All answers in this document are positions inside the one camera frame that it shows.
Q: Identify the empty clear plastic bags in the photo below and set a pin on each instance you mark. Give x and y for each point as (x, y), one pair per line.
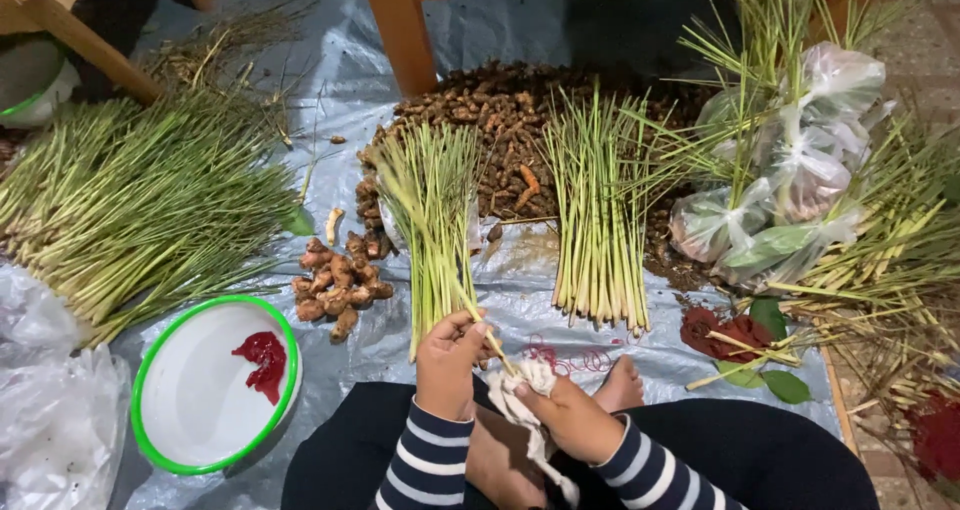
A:
(45, 390)

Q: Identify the person's left fingers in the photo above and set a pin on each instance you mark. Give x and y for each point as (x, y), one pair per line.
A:
(469, 333)

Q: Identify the person's right fingers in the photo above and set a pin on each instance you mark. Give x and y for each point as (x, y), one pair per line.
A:
(534, 396)

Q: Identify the filled clear plastic bag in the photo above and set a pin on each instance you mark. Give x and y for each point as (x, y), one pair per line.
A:
(787, 251)
(808, 172)
(844, 78)
(724, 119)
(712, 225)

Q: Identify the white bowl green rim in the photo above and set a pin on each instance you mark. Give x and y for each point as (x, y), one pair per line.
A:
(210, 390)

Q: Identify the person's right hand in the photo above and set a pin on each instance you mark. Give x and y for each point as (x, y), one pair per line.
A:
(574, 420)

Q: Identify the pile of turmeric roots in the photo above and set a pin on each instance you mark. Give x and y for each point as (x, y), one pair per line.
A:
(495, 134)

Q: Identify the red rubber bands clump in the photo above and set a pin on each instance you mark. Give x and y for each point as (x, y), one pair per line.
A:
(262, 360)

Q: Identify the pile of galangal pieces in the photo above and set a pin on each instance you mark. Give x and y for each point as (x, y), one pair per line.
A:
(337, 285)

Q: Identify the large heap of lemongrass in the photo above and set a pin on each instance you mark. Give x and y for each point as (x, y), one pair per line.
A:
(142, 195)

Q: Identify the wooden stool frame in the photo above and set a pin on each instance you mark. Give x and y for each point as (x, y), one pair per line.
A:
(82, 37)

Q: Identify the red flower heap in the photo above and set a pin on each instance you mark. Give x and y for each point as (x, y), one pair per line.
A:
(937, 435)

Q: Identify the heap of dry grass trimmings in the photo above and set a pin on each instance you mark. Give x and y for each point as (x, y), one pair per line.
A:
(217, 48)

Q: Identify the pale root piece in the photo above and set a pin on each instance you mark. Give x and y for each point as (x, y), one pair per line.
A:
(334, 225)

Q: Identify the trimmed lemongrass bundle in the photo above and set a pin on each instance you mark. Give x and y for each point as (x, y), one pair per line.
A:
(600, 225)

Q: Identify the single lemongrass stalk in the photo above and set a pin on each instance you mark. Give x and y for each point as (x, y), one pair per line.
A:
(496, 345)

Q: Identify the person's bare foot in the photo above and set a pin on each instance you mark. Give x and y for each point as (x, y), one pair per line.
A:
(621, 386)
(501, 457)

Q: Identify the small lemongrass bundle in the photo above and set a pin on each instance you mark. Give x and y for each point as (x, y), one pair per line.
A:
(431, 217)

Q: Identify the green leaf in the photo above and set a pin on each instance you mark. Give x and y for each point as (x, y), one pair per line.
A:
(298, 222)
(786, 387)
(739, 376)
(769, 318)

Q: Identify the untrimmed lemongrass heap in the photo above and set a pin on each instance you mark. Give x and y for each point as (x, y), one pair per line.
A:
(892, 255)

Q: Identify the white cloth rag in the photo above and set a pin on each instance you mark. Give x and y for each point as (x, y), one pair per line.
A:
(517, 405)

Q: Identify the person's black trousers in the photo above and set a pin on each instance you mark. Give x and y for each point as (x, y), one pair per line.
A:
(750, 457)

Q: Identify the person's left hand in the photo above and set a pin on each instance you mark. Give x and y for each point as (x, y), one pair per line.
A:
(442, 375)

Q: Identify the white basin green rim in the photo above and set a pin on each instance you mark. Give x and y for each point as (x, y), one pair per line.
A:
(34, 82)

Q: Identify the grey plastic tarp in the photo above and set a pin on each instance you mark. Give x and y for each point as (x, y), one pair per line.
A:
(525, 285)

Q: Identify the loose red rubber bands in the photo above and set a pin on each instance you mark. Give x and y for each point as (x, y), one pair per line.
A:
(574, 358)

